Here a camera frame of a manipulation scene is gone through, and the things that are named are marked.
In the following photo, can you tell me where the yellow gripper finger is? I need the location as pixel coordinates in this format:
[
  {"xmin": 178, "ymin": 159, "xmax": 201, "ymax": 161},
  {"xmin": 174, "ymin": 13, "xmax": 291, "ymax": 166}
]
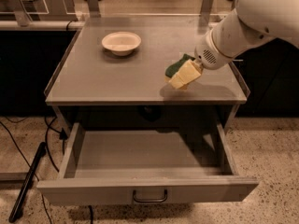
[{"xmin": 168, "ymin": 60, "xmax": 204, "ymax": 90}]

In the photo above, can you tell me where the green and yellow sponge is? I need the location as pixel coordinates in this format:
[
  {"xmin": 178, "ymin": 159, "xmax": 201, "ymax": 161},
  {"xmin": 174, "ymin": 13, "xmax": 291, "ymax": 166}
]
[{"xmin": 164, "ymin": 53, "xmax": 194, "ymax": 78}]

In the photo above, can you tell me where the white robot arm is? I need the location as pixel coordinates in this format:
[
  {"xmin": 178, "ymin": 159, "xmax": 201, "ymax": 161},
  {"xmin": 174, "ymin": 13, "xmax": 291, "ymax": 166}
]
[{"xmin": 165, "ymin": 0, "xmax": 299, "ymax": 90}]

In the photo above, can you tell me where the open grey top drawer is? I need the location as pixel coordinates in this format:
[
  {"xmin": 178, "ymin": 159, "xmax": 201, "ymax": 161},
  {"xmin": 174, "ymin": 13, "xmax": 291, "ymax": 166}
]
[{"xmin": 37, "ymin": 123, "xmax": 259, "ymax": 205}]

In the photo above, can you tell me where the white paper bowl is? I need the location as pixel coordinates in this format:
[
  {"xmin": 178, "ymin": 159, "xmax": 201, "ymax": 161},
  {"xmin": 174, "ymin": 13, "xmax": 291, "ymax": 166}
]
[{"xmin": 102, "ymin": 32, "xmax": 141, "ymax": 56}]

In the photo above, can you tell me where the grey metal cabinet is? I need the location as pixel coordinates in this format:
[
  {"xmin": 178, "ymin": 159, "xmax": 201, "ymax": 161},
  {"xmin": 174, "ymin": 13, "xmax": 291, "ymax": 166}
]
[{"xmin": 44, "ymin": 15, "xmax": 251, "ymax": 135}]

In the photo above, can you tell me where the black floor bar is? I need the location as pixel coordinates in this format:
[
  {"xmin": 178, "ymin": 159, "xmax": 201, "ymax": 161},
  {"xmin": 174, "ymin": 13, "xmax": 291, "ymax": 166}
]
[{"xmin": 8, "ymin": 142, "xmax": 46, "ymax": 223}]

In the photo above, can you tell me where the clear acrylic barrier panel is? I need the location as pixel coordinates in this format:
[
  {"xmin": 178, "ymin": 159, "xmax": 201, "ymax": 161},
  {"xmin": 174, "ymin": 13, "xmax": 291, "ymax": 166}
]
[{"xmin": 0, "ymin": 0, "xmax": 237, "ymax": 27}]

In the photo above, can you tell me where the grey background desk left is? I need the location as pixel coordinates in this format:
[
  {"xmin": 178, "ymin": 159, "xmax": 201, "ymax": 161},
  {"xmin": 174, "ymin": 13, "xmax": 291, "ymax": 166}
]
[{"xmin": 0, "ymin": 0, "xmax": 78, "ymax": 21}]

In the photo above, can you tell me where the dark metal drawer handle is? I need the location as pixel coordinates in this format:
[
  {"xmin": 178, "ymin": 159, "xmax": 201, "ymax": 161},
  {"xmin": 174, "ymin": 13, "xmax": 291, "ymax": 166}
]
[{"xmin": 133, "ymin": 189, "xmax": 168, "ymax": 203}]

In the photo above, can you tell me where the white horizontal rail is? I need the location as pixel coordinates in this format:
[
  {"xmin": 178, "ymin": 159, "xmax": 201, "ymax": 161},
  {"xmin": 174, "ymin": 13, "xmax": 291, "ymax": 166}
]
[{"xmin": 0, "ymin": 17, "xmax": 217, "ymax": 31}]

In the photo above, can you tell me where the black floor cable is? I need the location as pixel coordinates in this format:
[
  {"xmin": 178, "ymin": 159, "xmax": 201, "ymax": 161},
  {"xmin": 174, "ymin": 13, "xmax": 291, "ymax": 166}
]
[{"xmin": 0, "ymin": 115, "xmax": 68, "ymax": 224}]

